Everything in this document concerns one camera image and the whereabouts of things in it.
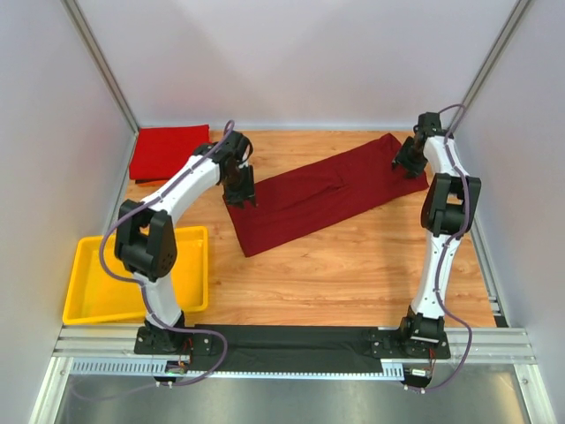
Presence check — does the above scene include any dark red t-shirt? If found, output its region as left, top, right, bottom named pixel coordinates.
left=227, top=133, right=428, bottom=257

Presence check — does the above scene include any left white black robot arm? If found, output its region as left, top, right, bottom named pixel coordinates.
left=111, top=122, right=256, bottom=333

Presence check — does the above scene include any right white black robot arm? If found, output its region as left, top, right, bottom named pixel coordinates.
left=392, top=112, right=482, bottom=345

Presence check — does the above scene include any bright red folded t-shirt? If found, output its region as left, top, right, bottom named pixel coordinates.
left=129, top=125, right=209, bottom=181

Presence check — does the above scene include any yellow plastic bin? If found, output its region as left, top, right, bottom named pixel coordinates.
left=63, top=226, right=208, bottom=325

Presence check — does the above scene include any right aluminium frame post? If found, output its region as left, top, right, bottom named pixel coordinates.
left=451, top=0, right=534, bottom=131

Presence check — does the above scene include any aluminium frame post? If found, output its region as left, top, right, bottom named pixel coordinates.
left=61, top=0, right=139, bottom=133
left=451, top=0, right=534, bottom=131

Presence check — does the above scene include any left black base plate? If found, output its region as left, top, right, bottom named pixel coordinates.
left=133, top=323, right=215, bottom=356

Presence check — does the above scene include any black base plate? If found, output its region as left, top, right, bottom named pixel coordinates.
left=364, top=328, right=451, bottom=360
left=133, top=323, right=215, bottom=356

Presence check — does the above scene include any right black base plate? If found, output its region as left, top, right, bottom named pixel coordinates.
left=364, top=328, right=451, bottom=360

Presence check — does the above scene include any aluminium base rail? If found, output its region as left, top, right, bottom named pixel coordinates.
left=54, top=324, right=536, bottom=364

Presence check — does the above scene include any white slotted cable duct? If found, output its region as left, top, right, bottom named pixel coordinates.
left=69, top=358, right=404, bottom=382

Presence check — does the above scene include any left aluminium frame post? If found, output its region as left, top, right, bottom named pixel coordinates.
left=61, top=0, right=139, bottom=133

